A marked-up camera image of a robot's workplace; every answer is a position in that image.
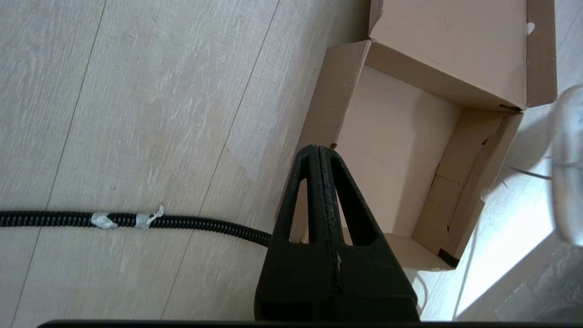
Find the brown cardboard shoebox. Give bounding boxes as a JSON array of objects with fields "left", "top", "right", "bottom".
[{"left": 277, "top": 40, "right": 524, "bottom": 272}]

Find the clear plastic container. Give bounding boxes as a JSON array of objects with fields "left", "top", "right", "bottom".
[{"left": 550, "top": 84, "right": 583, "bottom": 246}]

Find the brown cardboard shoebox lid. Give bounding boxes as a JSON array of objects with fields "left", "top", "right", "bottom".
[{"left": 367, "top": 0, "right": 558, "bottom": 112}]

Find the black corrugated cable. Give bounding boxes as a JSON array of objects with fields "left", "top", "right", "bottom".
[{"left": 0, "top": 206, "right": 273, "bottom": 248}]

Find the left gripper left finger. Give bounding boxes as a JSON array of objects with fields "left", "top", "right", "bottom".
[{"left": 254, "top": 144, "right": 329, "bottom": 322}]

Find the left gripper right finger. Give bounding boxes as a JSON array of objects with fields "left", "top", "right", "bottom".
[{"left": 319, "top": 146, "right": 420, "bottom": 322}]

